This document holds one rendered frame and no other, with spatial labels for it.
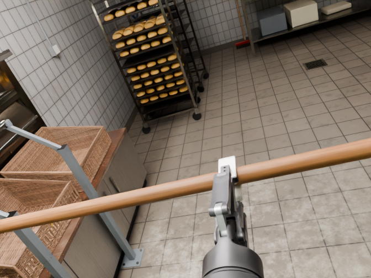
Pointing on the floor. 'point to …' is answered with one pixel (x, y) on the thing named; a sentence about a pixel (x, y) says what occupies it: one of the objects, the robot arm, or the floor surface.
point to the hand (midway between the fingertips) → (230, 178)
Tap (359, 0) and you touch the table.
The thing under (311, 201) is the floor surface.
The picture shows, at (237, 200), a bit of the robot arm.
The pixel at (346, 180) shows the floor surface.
